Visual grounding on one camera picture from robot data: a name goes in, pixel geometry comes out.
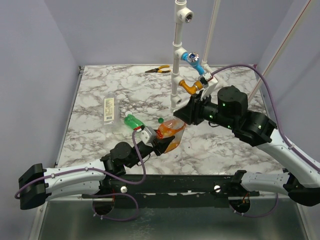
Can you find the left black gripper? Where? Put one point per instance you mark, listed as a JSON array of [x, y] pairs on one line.
[[162, 145]]

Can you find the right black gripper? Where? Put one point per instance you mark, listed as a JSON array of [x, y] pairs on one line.
[[194, 109]]

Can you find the orange label tea bottle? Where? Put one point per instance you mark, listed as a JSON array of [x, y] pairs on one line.
[[171, 128]]

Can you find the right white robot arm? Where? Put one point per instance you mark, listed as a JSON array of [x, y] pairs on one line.
[[301, 181]]

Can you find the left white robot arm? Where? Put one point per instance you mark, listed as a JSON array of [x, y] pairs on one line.
[[38, 185]]

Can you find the green plastic bottle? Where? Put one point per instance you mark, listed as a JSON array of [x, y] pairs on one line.
[[132, 122]]

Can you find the white round bottle cap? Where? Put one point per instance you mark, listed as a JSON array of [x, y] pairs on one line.
[[129, 114]]

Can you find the clear square water bottle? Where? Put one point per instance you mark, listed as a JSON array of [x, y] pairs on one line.
[[111, 112]]

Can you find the brass yellow faucet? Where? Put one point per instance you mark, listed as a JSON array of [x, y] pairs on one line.
[[197, 86]]

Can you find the blue plastic faucet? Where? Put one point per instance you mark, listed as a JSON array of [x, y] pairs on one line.
[[193, 60]]

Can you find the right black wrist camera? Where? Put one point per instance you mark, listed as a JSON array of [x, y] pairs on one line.
[[232, 103]]

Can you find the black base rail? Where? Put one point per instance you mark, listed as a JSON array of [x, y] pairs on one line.
[[163, 191]]

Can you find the yellow handled pliers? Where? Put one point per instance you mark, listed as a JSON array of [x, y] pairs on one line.
[[163, 69]]

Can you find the white PVC pipe frame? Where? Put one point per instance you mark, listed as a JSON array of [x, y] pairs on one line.
[[183, 15]]

